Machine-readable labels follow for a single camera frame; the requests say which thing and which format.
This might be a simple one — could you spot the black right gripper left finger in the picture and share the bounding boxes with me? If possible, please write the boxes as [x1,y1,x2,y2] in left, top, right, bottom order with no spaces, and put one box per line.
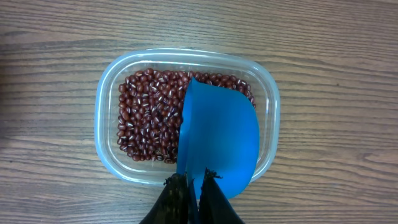
[140,174,188,224]

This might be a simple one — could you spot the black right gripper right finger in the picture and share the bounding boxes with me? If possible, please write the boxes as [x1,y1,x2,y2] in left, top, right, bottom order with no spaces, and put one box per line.
[198,169,244,224]

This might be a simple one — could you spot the blue plastic measuring scoop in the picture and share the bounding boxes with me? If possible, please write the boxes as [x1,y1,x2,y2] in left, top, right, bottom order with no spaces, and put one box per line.
[176,80,260,223]

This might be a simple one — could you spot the red adzuki beans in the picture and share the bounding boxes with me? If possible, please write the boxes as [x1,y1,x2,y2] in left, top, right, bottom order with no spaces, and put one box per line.
[116,68,255,164]

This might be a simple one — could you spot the clear plastic bean container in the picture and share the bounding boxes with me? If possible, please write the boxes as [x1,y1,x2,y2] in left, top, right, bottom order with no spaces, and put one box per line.
[94,47,281,187]

